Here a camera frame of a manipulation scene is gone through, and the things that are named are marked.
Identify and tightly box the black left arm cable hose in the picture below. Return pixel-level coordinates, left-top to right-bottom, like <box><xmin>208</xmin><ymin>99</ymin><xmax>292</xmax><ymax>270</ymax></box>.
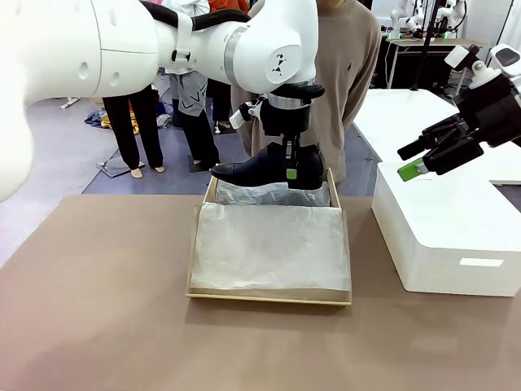
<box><xmin>140</xmin><ymin>0</ymin><xmax>252</xmax><ymax>33</ymax></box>

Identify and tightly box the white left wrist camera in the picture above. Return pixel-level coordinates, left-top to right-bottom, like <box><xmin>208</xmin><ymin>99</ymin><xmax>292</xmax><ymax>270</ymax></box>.
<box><xmin>228</xmin><ymin>97</ymin><xmax>265</xmax><ymax>130</ymax></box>

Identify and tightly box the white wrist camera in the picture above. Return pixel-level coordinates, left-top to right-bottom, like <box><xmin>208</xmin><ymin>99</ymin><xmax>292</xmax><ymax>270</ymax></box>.
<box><xmin>444</xmin><ymin>45</ymin><xmax>502</xmax><ymax>89</ymax></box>
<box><xmin>228</xmin><ymin>97</ymin><xmax>265</xmax><ymax>130</ymax></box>

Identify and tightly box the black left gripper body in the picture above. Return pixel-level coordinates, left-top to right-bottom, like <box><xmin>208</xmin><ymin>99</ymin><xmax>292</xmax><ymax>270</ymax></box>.
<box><xmin>260</xmin><ymin>99</ymin><xmax>313</xmax><ymax>138</ymax></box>

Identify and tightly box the white hanging cloth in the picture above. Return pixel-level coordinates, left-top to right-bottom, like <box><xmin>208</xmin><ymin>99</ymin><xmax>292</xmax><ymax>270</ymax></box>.
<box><xmin>494</xmin><ymin>0</ymin><xmax>521</xmax><ymax>48</ymax></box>

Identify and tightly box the person in beige sweater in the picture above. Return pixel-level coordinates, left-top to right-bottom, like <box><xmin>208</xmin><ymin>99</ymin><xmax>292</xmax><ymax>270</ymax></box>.
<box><xmin>230</xmin><ymin>0</ymin><xmax>383</xmax><ymax>187</ymax></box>

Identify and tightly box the black stand pole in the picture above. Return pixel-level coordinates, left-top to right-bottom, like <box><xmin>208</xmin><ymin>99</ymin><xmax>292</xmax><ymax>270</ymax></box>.
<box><xmin>409</xmin><ymin>0</ymin><xmax>440</xmax><ymax>92</ymax></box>

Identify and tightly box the white tissue paper sheet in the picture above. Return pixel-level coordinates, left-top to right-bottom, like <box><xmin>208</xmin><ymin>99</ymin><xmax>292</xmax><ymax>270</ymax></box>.
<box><xmin>190</xmin><ymin>178</ymin><xmax>352</xmax><ymax>292</ymax></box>

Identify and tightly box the mannequin in cream jacket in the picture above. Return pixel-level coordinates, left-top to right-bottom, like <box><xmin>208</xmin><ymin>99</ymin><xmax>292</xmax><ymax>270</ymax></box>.
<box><xmin>101</xmin><ymin>83</ymin><xmax>166</xmax><ymax>180</ymax></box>

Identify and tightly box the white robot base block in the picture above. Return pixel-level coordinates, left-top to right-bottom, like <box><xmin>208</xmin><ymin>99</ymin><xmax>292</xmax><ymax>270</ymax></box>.
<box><xmin>370</xmin><ymin>162</ymin><xmax>521</xmax><ymax>298</ymax></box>

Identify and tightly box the pile of coloured clothes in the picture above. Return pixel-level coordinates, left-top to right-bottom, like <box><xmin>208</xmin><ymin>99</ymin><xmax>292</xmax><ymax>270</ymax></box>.
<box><xmin>84</xmin><ymin>106</ymin><xmax>142</xmax><ymax>134</ymax></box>

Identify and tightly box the mannequin in orange hoodie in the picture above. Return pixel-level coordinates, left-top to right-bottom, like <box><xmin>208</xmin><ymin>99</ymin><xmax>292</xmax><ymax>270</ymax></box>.
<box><xmin>206</xmin><ymin>0</ymin><xmax>250</xmax><ymax>134</ymax></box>

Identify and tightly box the beige-topped work table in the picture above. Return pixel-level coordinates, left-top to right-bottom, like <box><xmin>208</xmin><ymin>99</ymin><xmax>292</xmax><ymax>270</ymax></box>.
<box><xmin>384</xmin><ymin>37</ymin><xmax>489</xmax><ymax>90</ymax></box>

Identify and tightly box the mannequin in white shirt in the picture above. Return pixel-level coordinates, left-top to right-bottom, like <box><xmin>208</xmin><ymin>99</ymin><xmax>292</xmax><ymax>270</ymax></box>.
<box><xmin>164</xmin><ymin>71</ymin><xmax>221</xmax><ymax>172</ymax></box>

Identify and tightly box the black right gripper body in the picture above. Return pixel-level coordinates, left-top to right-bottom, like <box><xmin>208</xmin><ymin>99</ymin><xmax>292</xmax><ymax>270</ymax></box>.
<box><xmin>454</xmin><ymin>74</ymin><xmax>521</xmax><ymax>149</ymax></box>

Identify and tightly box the grey mannequin base plate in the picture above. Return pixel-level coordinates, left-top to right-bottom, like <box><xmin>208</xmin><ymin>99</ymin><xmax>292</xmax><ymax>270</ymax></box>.
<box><xmin>96</xmin><ymin>157</ymin><xmax>146</xmax><ymax>178</ymax></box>

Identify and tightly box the brown cardboard shoe box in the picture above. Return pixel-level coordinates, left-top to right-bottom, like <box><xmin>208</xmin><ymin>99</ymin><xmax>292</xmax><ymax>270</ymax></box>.
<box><xmin>186</xmin><ymin>166</ymin><xmax>353</xmax><ymax>307</ymax></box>

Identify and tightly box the black leather dress shoe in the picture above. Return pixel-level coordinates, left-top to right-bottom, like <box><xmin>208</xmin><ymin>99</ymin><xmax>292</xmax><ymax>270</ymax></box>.
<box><xmin>210</xmin><ymin>144</ymin><xmax>326</xmax><ymax>191</ymax></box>

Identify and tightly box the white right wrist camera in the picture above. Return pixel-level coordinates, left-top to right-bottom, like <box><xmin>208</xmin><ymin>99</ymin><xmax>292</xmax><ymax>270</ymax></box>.
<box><xmin>444</xmin><ymin>45</ymin><xmax>502</xmax><ymax>89</ymax></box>

